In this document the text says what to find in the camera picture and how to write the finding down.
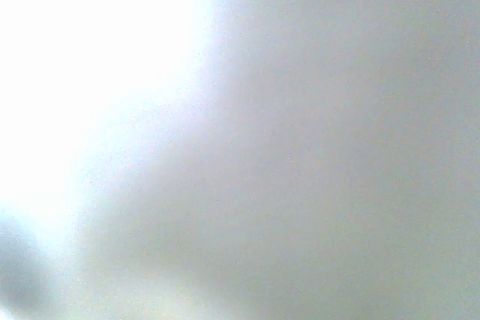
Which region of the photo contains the white pillow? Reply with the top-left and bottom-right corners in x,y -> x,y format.
1,0 -> 479,319

